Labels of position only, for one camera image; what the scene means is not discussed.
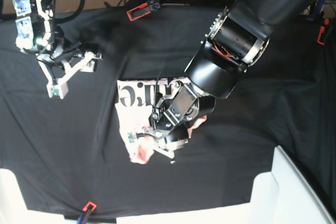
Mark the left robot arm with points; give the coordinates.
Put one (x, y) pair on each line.
(235, 42)

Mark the black table cloth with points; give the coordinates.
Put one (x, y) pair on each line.
(66, 152)

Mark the pink T-shirt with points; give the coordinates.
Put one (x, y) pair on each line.
(142, 103)

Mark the red black clamp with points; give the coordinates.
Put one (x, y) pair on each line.
(143, 9)

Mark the red blue front clamp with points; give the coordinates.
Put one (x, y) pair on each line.
(87, 210)

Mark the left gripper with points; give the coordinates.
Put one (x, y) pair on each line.
(165, 139)

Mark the red clamp at right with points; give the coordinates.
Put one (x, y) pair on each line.
(323, 32)

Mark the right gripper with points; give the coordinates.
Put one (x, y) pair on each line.
(59, 56)

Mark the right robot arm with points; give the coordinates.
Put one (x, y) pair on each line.
(39, 33)

